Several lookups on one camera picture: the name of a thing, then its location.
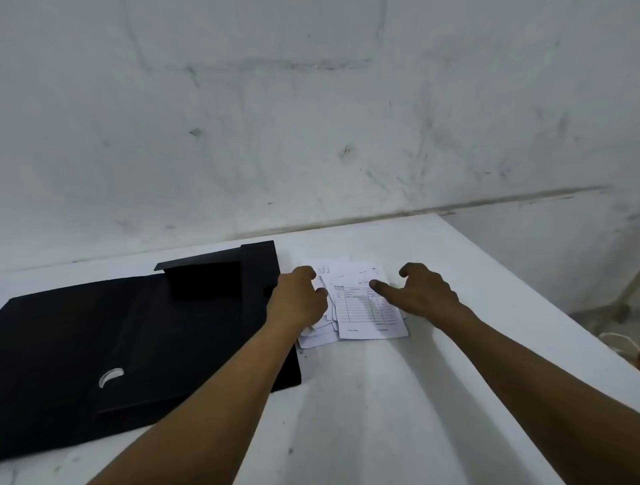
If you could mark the person's right hand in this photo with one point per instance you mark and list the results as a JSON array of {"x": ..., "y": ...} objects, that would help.
[{"x": 425, "y": 297}]

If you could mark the person's left hand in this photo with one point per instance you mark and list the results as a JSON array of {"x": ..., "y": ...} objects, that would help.
[{"x": 295, "y": 305}]

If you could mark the stack of white receipts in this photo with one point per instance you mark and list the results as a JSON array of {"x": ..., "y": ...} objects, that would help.
[{"x": 365, "y": 312}]

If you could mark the black folder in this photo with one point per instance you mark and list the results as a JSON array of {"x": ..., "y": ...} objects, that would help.
[{"x": 75, "y": 340}]

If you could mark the person's left forearm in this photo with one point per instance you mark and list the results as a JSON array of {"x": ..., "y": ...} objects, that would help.
[{"x": 210, "y": 424}]

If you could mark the person's right forearm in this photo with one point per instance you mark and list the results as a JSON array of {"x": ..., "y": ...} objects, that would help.
[{"x": 550, "y": 399}]

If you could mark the beige wooden pole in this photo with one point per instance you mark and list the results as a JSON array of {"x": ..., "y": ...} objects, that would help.
[{"x": 620, "y": 305}]

